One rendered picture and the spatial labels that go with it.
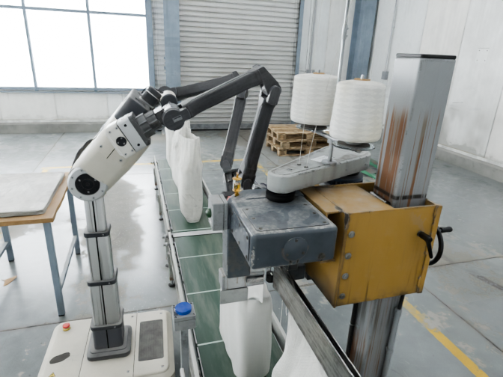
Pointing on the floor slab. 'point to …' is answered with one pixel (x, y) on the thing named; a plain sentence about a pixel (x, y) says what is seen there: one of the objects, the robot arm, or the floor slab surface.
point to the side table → (48, 238)
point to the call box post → (185, 351)
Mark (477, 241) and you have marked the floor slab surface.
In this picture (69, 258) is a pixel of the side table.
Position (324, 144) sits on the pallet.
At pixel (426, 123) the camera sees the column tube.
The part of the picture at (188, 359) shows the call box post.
